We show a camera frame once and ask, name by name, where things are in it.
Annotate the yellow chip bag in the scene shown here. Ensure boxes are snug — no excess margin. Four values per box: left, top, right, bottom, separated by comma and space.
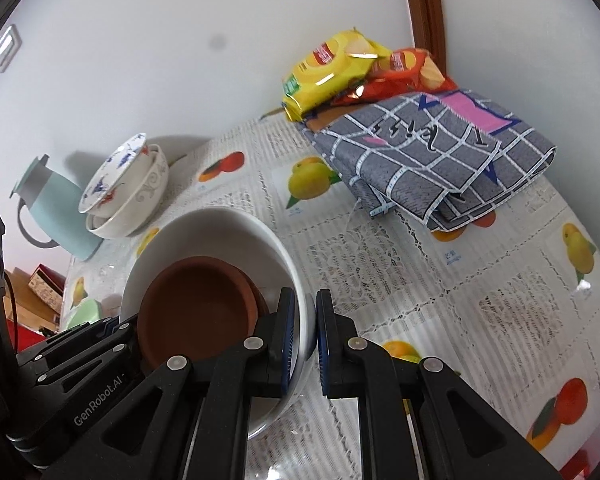
281, 30, 394, 124

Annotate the blue patterned porcelain bowl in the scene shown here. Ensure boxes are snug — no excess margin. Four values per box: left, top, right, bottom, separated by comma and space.
77, 132, 148, 217

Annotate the grey scroll patterned bowl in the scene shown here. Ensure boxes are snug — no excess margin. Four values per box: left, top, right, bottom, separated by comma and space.
85, 146, 170, 240

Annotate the brown wooden door frame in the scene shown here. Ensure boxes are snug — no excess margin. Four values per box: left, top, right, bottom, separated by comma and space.
399, 0, 449, 76

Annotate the terracotta saucer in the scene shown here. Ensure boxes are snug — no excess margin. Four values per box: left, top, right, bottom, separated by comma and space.
136, 256, 271, 379

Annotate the light blue thermos jug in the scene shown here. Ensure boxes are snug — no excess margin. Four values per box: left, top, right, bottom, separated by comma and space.
9, 154, 104, 262

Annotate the patterned cardboard box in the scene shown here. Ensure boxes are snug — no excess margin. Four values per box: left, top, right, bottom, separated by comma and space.
27, 262, 69, 314

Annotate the red box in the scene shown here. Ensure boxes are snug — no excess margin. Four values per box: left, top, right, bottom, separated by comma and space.
7, 327, 47, 356

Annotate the black cable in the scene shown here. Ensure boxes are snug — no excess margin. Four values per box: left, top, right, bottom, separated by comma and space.
2, 270, 22, 356

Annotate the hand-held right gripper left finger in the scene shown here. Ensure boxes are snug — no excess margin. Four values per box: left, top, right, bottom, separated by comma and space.
40, 287, 297, 480

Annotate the large white bowl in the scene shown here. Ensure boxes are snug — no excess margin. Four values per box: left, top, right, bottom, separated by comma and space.
119, 206, 317, 441

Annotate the grey checked folded cloth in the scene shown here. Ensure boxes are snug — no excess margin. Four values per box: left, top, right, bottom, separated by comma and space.
300, 88, 557, 234

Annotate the white wall switch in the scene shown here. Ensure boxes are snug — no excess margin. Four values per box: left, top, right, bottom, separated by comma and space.
0, 24, 22, 72

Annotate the orange chip bag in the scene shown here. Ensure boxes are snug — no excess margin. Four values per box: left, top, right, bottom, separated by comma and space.
330, 47, 459, 109

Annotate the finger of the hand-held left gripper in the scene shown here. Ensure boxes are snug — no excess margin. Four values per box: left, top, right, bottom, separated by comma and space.
34, 324, 142, 387
15, 318, 122, 367

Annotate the fruit print lace tablecloth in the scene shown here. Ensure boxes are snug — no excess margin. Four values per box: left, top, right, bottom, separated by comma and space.
62, 110, 600, 480

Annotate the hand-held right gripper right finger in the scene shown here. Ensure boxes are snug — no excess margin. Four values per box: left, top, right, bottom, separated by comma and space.
315, 289, 564, 480

